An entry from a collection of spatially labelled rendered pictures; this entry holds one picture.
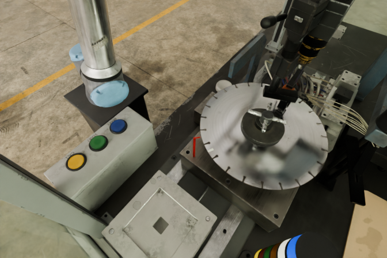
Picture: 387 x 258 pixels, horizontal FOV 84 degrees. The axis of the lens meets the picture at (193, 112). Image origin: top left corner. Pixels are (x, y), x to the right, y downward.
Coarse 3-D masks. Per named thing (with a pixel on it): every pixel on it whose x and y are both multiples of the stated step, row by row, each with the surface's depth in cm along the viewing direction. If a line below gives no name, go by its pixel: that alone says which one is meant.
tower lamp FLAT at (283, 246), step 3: (285, 240) 28; (288, 240) 26; (282, 243) 28; (285, 243) 26; (279, 246) 28; (282, 246) 27; (285, 246) 25; (279, 249) 27; (282, 249) 26; (285, 249) 25; (279, 252) 27; (282, 252) 26; (285, 252) 25; (279, 255) 26; (282, 255) 26; (285, 255) 25
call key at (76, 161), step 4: (76, 156) 56; (80, 156) 56; (72, 160) 56; (76, 160) 56; (80, 160) 56; (68, 164) 55; (72, 164) 55; (76, 164) 55; (80, 164) 55; (72, 168) 54; (76, 168) 54
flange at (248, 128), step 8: (272, 112) 59; (248, 120) 57; (256, 120) 55; (272, 120) 55; (248, 128) 55; (256, 128) 55; (272, 128) 55; (280, 128) 55; (248, 136) 54; (256, 136) 54; (264, 136) 54; (272, 136) 54; (280, 136) 54; (264, 144) 53; (272, 144) 54
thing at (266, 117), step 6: (270, 102) 56; (270, 108) 54; (258, 114) 53; (264, 114) 53; (270, 114) 53; (264, 120) 52; (270, 120) 52; (276, 120) 52; (282, 120) 52; (264, 126) 51
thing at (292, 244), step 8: (312, 232) 23; (296, 240) 23; (304, 240) 23; (312, 240) 23; (320, 240) 23; (328, 240) 23; (288, 248) 24; (296, 248) 22; (304, 248) 22; (312, 248) 23; (320, 248) 23; (328, 248) 23; (288, 256) 24; (296, 256) 22; (304, 256) 22; (312, 256) 22; (320, 256) 22; (328, 256) 22; (336, 256) 22
